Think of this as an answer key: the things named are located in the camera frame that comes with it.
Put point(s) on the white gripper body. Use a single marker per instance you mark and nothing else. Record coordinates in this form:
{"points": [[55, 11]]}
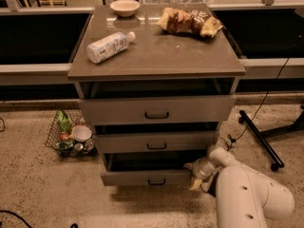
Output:
{"points": [[199, 171]]}

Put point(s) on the grey drawer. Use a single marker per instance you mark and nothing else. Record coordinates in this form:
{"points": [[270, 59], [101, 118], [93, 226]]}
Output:
{"points": [[148, 168], [152, 142], [160, 110]]}

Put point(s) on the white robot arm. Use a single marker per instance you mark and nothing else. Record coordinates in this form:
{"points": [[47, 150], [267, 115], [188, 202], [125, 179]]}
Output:
{"points": [[245, 198]]}

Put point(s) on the grey drawer cabinet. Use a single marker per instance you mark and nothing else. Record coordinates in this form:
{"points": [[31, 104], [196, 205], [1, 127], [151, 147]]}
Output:
{"points": [[156, 64]]}

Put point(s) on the black wheeled stand base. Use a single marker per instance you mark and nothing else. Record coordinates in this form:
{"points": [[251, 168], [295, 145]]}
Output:
{"points": [[262, 136]]}

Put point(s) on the white bowl in basket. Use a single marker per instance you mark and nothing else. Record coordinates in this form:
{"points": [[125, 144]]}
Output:
{"points": [[81, 133]]}

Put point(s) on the green snack bag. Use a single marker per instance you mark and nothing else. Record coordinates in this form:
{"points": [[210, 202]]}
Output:
{"points": [[63, 121]]}

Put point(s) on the crumpled chip bag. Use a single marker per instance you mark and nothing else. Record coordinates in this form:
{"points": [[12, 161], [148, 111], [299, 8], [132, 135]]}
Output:
{"points": [[197, 22]]}

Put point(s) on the white plastic bottle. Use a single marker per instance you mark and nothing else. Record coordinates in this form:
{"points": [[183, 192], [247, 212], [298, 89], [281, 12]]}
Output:
{"points": [[109, 46]]}

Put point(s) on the beige bowl on cabinet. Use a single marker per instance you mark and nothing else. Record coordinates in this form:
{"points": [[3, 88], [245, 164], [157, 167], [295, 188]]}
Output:
{"points": [[125, 8]]}

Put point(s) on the wire basket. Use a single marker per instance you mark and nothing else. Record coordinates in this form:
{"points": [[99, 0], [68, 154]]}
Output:
{"points": [[64, 144]]}

